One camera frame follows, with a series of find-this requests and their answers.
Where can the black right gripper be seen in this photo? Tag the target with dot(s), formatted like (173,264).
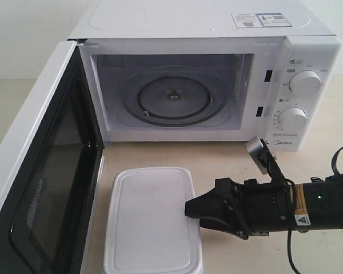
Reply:
(245,210)

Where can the white plastic lidded container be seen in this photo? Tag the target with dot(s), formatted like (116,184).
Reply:
(147,230)

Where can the white microwave door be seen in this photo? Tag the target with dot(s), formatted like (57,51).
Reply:
(50,163)

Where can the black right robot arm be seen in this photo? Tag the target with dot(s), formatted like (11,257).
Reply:
(319,205)

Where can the glass microwave turntable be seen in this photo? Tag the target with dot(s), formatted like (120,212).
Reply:
(174,96)

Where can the white microwave oven body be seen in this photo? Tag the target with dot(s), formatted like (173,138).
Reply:
(123,38)

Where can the lower white timer knob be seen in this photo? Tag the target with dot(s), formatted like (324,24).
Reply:
(292,119)

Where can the upper white control knob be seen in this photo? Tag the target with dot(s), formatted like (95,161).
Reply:
(305,83)

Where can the blue white label sticker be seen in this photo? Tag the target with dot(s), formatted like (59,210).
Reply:
(260,20)

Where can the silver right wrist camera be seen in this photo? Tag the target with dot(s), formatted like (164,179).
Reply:
(257,151)

